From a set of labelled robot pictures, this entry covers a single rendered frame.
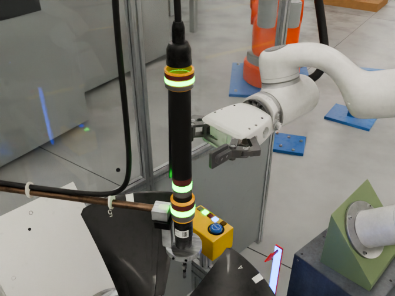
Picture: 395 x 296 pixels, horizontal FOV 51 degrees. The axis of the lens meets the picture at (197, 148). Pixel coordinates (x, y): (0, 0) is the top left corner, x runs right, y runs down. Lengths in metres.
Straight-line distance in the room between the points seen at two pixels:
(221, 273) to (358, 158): 2.86
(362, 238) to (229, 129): 0.82
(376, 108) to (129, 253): 0.58
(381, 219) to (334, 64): 0.71
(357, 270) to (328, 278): 0.10
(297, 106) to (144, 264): 0.47
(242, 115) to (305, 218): 2.37
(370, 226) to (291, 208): 1.77
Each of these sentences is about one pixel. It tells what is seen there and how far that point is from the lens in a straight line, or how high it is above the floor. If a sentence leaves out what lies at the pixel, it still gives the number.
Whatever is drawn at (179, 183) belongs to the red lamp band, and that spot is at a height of 1.61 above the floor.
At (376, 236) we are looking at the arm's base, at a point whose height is 1.11.
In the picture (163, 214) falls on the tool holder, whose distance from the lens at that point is 0.74.
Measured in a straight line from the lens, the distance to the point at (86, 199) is 0.79.
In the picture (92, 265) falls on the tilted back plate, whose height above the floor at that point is 1.20.
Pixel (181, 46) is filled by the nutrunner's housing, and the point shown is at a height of 1.85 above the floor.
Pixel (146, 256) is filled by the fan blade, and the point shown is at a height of 1.35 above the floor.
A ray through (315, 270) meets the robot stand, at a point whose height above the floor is 0.93.
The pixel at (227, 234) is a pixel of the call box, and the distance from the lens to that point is 1.38.
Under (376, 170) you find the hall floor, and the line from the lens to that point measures 3.75.
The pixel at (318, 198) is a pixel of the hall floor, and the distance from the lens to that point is 3.29.
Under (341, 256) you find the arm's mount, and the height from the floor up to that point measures 1.00.
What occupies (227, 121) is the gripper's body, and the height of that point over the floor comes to 1.68.
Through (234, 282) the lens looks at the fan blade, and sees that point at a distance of 1.10.
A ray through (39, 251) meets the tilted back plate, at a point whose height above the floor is 1.27.
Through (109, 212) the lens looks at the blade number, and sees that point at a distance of 0.95.
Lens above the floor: 2.04
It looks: 33 degrees down
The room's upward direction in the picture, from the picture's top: straight up
